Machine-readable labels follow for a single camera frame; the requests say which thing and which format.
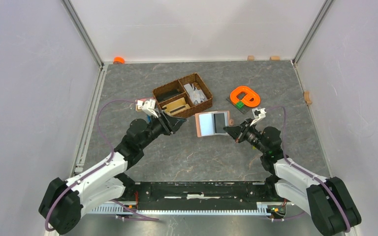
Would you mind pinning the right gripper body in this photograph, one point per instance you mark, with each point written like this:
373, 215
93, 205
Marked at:
249, 133

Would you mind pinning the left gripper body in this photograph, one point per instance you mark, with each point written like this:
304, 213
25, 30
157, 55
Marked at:
161, 127

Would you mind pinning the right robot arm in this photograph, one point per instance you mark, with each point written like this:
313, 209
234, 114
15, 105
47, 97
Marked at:
325, 199

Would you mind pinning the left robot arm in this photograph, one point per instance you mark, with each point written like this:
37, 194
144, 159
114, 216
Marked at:
65, 202

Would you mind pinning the gold cards pile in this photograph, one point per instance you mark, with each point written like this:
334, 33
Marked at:
176, 106

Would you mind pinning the silver cards pile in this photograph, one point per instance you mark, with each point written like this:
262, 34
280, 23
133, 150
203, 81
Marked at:
195, 94

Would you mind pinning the green toy brick plate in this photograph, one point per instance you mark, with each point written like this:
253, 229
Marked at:
240, 106

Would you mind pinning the brown wicker basket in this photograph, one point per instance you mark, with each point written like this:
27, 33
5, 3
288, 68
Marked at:
174, 90

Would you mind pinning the curved wooden piece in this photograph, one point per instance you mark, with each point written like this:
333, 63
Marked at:
307, 98

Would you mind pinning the orange cap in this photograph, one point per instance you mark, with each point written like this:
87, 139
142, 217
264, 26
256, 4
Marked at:
118, 60

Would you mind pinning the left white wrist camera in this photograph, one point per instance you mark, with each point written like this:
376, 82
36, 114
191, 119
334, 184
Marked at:
149, 108

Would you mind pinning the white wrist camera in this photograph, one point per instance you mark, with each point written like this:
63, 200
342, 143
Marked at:
259, 114
149, 108

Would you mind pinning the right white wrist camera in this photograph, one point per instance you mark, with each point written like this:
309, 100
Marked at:
259, 114

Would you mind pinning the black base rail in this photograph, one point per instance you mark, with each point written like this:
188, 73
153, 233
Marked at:
200, 195

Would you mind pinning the white comb cable duct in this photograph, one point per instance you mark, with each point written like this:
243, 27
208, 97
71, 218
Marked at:
111, 208

